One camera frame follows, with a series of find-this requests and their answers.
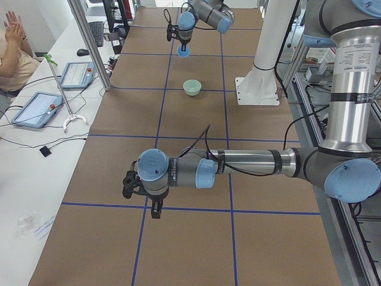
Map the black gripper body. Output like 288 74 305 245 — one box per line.
148 188 170 209
179 29 192 48

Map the light blue paper cup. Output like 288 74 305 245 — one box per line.
177 45 190 58

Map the light green bowl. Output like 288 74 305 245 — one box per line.
183 79 202 97

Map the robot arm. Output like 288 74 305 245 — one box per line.
177 0 235 58
130 7 317 222

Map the black keyboard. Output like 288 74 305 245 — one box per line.
88 21 104 47

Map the black computer mouse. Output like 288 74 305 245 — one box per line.
76 48 89 57

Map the far teach pendant tablet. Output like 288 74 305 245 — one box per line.
60 62 95 90

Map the teach pendant tablet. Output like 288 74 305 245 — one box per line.
60 62 95 90
11 92 63 129

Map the small black square device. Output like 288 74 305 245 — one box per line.
39 146 52 157

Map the clear plastic bag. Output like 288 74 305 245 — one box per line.
15 211 40 238

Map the reacher grabber tool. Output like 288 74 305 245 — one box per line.
44 54 89 133

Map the near teach pendant tablet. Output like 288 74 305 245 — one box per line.
11 92 63 129

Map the person in beige shirt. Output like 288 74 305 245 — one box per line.
1 11 39 93

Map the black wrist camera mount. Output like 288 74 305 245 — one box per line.
122 170 147 199
166 23 179 42

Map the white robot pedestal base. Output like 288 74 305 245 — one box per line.
235 0 299 106

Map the aluminium frame post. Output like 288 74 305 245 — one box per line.
67 0 111 91

